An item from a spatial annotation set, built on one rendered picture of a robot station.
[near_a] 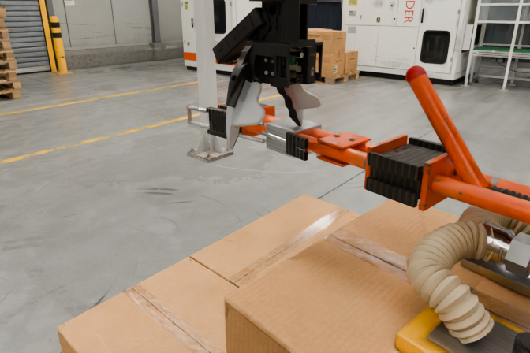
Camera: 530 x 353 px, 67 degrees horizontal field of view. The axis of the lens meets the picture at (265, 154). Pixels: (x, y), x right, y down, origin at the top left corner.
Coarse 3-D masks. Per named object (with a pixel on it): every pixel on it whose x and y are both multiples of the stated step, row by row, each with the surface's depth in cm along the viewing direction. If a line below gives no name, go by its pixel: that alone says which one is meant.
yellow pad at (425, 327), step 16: (416, 320) 41; (432, 320) 41; (496, 320) 41; (400, 336) 39; (416, 336) 39; (432, 336) 38; (448, 336) 38; (496, 336) 38; (512, 336) 38; (528, 336) 35; (416, 352) 38; (432, 352) 37; (448, 352) 37; (464, 352) 36; (480, 352) 36; (496, 352) 36; (512, 352) 35; (528, 352) 33
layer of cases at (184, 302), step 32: (256, 224) 142; (288, 224) 142; (320, 224) 142; (192, 256) 124; (224, 256) 124; (256, 256) 124; (288, 256) 124; (160, 288) 109; (192, 288) 109; (224, 288) 109; (96, 320) 98; (128, 320) 98; (160, 320) 98; (192, 320) 98; (224, 320) 98; (64, 352) 97; (96, 352) 89; (128, 352) 89; (160, 352) 89; (192, 352) 89; (224, 352) 89
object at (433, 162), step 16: (384, 144) 51; (400, 144) 53; (416, 144) 53; (432, 144) 52; (368, 160) 49; (384, 160) 47; (400, 160) 46; (416, 160) 48; (432, 160) 45; (448, 160) 46; (368, 176) 50; (384, 176) 49; (400, 176) 47; (416, 176) 44; (432, 176) 45; (448, 176) 47; (384, 192) 48; (400, 192) 46; (416, 192) 45; (432, 192) 46
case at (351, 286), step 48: (336, 240) 58; (384, 240) 58; (240, 288) 48; (288, 288) 48; (336, 288) 48; (384, 288) 48; (480, 288) 48; (240, 336) 46; (288, 336) 41; (336, 336) 41; (384, 336) 41
